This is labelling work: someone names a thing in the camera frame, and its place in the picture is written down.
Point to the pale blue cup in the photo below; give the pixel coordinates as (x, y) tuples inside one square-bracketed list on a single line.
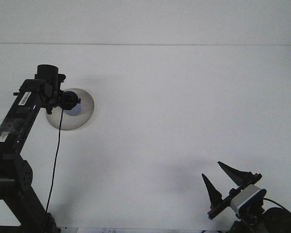
[(74, 112)]

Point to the pale round plate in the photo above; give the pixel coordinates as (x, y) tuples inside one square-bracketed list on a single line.
[(85, 116)]

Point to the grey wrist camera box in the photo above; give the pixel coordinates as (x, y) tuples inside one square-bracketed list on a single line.
[(247, 197)]

